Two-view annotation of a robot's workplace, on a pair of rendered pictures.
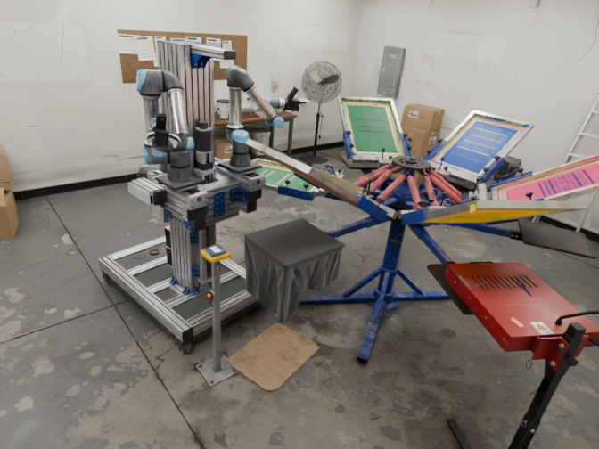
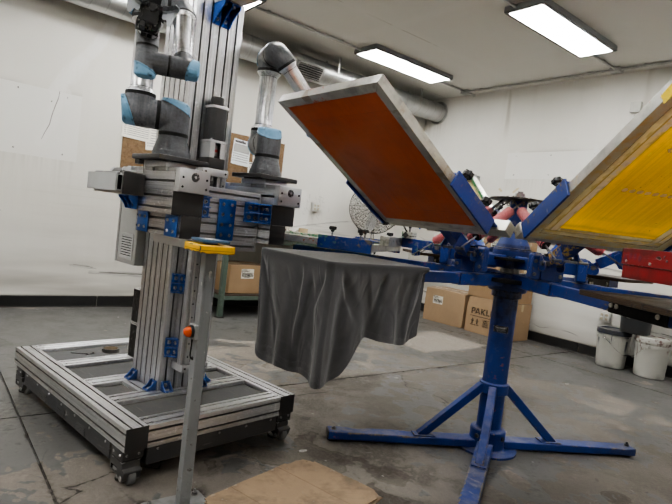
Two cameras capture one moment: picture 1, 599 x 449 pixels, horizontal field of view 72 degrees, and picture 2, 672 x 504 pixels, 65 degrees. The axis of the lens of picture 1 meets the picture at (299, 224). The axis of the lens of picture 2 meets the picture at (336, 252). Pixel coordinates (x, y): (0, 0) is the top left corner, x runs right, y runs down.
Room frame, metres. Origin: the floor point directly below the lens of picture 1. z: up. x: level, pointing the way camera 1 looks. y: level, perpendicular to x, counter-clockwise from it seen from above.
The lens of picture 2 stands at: (0.30, -0.03, 1.07)
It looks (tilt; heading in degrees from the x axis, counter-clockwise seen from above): 3 degrees down; 3
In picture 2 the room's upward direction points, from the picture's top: 7 degrees clockwise
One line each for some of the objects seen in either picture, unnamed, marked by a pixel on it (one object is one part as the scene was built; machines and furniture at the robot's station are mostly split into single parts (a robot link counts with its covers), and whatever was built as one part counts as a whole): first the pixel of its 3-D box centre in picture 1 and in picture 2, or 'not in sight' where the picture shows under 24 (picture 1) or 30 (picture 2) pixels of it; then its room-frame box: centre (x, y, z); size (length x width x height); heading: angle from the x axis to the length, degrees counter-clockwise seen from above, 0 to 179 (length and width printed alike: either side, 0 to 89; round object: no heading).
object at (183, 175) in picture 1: (179, 171); (172, 145); (2.43, 0.78, 1.31); 0.15 x 0.15 x 0.10
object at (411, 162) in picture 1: (396, 234); (502, 321); (3.07, -0.81, 0.67); 0.39 x 0.39 x 1.35
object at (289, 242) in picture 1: (294, 240); (345, 257); (2.33, 0.02, 0.95); 0.48 x 0.44 x 0.01; 132
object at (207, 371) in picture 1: (216, 314); (195, 379); (2.08, 0.48, 0.48); 0.22 x 0.22 x 0.96; 42
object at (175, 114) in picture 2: (177, 152); (173, 116); (2.42, 0.78, 1.42); 0.13 x 0.12 x 0.14; 114
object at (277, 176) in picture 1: (299, 171); (348, 228); (3.35, 0.05, 1.05); 1.08 x 0.61 x 0.23; 72
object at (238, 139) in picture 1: (240, 141); (268, 141); (2.81, 0.46, 1.42); 0.13 x 0.12 x 0.14; 26
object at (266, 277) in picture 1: (263, 278); (288, 313); (2.17, 0.20, 0.74); 0.45 x 0.03 x 0.43; 42
